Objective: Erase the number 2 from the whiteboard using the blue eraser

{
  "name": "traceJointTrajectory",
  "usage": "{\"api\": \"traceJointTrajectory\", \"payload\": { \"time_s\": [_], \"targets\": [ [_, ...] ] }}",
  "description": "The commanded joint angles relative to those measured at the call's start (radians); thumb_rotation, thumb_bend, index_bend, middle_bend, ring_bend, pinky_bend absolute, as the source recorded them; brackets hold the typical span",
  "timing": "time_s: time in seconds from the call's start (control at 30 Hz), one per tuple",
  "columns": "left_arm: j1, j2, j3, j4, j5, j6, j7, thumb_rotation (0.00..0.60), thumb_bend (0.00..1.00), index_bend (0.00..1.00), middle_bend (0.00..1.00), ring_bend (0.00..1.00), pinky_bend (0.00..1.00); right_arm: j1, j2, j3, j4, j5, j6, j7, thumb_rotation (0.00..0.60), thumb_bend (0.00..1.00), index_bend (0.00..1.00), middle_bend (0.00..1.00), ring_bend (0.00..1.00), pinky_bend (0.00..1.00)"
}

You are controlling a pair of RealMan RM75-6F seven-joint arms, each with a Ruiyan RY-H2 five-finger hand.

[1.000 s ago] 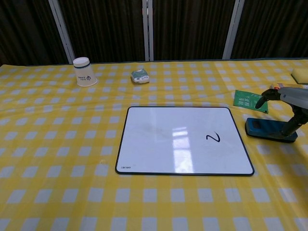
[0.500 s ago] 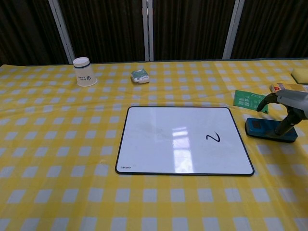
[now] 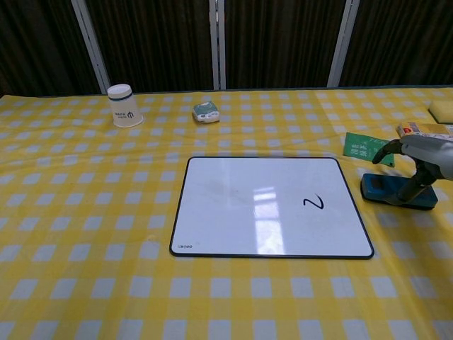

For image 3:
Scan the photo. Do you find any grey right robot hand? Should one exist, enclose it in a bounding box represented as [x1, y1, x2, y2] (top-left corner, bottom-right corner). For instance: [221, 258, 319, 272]
[372, 134, 453, 208]

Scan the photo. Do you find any blue whiteboard eraser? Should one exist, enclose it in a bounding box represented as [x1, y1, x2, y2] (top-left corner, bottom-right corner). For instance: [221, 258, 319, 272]
[360, 173, 439, 212]

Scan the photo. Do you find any small white whiteboard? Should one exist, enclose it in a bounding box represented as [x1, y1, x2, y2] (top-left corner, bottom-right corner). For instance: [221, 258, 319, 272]
[168, 156, 375, 260]

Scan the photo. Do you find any yellow orange carton box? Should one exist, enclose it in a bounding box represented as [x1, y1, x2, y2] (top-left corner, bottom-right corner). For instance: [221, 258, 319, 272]
[396, 120, 453, 140]

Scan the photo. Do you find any yellow sponge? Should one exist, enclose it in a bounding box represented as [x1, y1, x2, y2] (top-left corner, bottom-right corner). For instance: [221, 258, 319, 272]
[428, 99, 453, 125]

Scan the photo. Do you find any green flat packet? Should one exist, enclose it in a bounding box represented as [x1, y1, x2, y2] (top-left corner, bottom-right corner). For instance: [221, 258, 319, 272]
[343, 132, 395, 168]

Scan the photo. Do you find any green white tissue pack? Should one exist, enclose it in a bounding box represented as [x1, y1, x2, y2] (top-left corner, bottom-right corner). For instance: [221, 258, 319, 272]
[191, 100, 221, 125]

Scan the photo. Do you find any dark pleated curtain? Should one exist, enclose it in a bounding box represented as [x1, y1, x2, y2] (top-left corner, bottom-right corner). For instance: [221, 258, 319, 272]
[0, 0, 453, 98]

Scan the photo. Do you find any white paper cup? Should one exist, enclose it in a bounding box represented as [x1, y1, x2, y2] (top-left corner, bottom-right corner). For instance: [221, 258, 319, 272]
[107, 84, 144, 128]

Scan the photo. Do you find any yellow white checked tablecloth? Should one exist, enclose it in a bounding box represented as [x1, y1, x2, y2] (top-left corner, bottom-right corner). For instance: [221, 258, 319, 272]
[0, 84, 453, 340]

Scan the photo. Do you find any white metal frame post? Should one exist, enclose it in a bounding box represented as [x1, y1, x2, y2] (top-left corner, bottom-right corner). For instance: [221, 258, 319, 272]
[70, 0, 111, 95]
[208, 0, 227, 91]
[326, 0, 361, 89]

